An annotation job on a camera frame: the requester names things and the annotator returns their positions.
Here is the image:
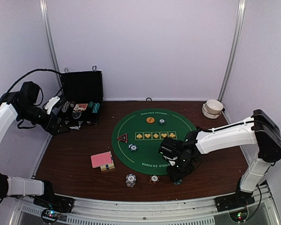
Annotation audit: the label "green blue chip stack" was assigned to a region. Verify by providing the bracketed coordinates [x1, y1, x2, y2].
[173, 179, 182, 185]

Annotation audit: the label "brown chip stack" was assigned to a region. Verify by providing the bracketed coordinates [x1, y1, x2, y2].
[148, 175, 159, 185]

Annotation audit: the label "orange round button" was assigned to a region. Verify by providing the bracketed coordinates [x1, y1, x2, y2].
[146, 117, 155, 124]

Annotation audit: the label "triangular black red button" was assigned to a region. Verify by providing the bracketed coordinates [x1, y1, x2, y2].
[117, 133, 128, 143]

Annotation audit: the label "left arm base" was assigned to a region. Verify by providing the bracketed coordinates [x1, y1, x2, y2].
[33, 195, 74, 213]

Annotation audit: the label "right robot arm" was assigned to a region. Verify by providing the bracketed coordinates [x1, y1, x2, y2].
[159, 109, 281, 207]

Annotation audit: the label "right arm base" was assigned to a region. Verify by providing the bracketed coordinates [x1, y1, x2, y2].
[214, 194, 255, 212]

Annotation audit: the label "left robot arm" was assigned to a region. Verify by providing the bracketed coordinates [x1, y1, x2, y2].
[0, 82, 70, 208]

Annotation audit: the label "clear dealer button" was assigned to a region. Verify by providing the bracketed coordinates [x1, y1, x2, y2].
[72, 111, 81, 120]

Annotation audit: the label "blue white chips in case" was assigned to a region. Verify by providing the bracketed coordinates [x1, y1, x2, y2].
[61, 101, 71, 113]

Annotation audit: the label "red card deck in case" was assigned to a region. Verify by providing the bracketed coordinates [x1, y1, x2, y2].
[73, 103, 88, 112]

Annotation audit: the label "green blue chips in case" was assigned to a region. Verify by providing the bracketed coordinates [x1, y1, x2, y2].
[88, 102, 95, 109]

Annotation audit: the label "black poker case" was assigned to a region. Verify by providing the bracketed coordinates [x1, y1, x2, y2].
[58, 66, 104, 129]

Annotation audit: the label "teal chip row in case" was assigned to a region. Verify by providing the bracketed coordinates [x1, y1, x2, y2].
[92, 103, 101, 113]

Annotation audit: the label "white saucer dish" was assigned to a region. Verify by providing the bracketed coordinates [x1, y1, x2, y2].
[202, 104, 222, 120]

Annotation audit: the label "pink playing card deck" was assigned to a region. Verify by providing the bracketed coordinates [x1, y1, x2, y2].
[90, 151, 113, 168]

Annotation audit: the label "round green poker mat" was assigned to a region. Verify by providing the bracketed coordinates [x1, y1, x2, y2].
[111, 108, 196, 175]

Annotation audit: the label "white bowl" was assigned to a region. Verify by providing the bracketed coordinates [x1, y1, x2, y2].
[206, 99, 224, 115]

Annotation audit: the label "blue white chip stack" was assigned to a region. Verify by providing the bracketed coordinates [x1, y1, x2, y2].
[126, 173, 136, 188]

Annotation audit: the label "clear card box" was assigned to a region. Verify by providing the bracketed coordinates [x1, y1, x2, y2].
[100, 151, 115, 172]

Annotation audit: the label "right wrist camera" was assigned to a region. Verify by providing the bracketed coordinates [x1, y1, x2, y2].
[158, 137, 183, 159]

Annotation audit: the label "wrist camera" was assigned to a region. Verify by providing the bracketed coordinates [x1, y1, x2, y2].
[158, 137, 183, 159]
[20, 81, 44, 106]

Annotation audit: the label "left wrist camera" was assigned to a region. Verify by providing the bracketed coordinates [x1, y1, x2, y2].
[20, 81, 44, 106]

